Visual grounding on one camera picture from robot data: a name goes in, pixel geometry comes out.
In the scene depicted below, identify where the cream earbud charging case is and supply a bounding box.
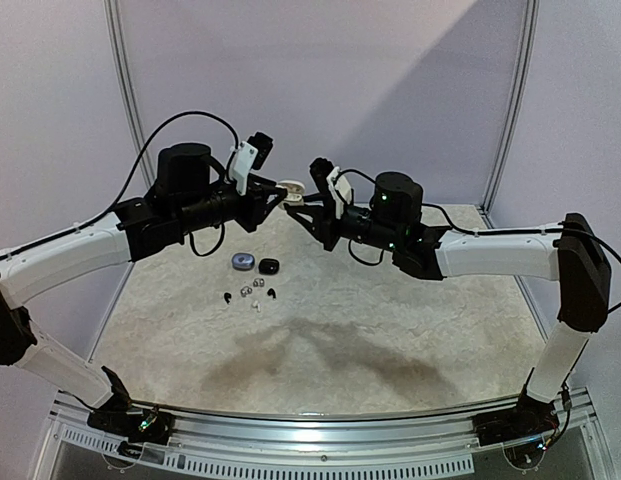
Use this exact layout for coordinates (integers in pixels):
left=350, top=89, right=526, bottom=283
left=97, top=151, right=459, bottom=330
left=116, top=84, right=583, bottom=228
left=277, top=180, right=306, bottom=205

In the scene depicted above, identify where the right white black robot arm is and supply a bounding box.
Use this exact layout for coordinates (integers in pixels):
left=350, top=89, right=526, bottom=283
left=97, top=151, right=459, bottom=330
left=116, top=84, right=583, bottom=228
left=284, top=168, right=611, bottom=404

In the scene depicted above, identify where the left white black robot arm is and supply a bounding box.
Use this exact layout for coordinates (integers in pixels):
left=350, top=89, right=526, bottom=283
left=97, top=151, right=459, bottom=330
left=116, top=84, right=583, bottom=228
left=0, top=132, right=286, bottom=413

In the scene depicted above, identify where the blue oval charging case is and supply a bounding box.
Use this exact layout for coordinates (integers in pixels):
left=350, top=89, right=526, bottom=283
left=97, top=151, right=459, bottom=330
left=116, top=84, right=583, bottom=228
left=231, top=252, right=255, bottom=271

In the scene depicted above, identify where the black charging case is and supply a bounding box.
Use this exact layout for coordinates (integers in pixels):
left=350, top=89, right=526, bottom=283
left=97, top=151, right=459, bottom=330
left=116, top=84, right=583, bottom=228
left=258, top=258, right=280, bottom=275

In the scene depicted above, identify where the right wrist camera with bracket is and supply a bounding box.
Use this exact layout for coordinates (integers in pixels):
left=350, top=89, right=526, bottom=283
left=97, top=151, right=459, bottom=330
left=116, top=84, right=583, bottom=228
left=310, top=157, right=353, bottom=220

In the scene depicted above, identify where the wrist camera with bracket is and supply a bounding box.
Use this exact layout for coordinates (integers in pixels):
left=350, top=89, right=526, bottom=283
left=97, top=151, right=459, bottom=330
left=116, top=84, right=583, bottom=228
left=310, top=157, right=353, bottom=220
left=226, top=131, right=274, bottom=196

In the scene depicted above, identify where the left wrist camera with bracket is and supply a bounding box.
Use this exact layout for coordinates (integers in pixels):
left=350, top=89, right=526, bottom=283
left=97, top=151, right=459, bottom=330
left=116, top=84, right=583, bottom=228
left=226, top=131, right=274, bottom=196

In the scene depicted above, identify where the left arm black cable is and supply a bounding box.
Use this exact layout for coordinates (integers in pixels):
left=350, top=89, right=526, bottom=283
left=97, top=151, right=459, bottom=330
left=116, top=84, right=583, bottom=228
left=0, top=110, right=241, bottom=261

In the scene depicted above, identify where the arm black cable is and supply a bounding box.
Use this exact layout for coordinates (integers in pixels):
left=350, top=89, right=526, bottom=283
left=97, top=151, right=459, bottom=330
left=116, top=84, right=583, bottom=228
left=0, top=110, right=241, bottom=261
left=339, top=167, right=621, bottom=316

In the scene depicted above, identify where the left aluminium frame post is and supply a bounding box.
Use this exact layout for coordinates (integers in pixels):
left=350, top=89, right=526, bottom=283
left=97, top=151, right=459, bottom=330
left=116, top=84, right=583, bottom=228
left=103, top=0, right=151, bottom=156

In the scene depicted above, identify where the aluminium frame post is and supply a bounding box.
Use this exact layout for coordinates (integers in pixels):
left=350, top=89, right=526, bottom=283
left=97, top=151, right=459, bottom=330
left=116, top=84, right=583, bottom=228
left=103, top=0, right=151, bottom=156
left=478, top=0, right=539, bottom=217

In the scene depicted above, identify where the aluminium front rail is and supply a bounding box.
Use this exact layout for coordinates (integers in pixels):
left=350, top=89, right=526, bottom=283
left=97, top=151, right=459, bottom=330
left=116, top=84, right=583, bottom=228
left=35, top=389, right=615, bottom=479

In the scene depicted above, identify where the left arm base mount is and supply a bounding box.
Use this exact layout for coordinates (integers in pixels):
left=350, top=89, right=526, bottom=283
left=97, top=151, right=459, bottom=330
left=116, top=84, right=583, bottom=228
left=87, top=399, right=176, bottom=445

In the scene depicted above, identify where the right aluminium frame post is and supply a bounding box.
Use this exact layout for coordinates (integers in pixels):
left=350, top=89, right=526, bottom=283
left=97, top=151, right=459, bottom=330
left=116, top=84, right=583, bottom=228
left=478, top=0, right=539, bottom=217

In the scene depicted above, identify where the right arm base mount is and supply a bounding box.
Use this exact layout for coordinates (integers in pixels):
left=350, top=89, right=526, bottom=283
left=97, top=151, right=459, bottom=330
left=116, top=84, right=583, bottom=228
left=472, top=397, right=567, bottom=446

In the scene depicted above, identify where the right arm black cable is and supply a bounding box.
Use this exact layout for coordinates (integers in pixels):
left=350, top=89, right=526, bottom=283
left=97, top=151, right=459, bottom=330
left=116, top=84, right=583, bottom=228
left=339, top=167, right=621, bottom=316

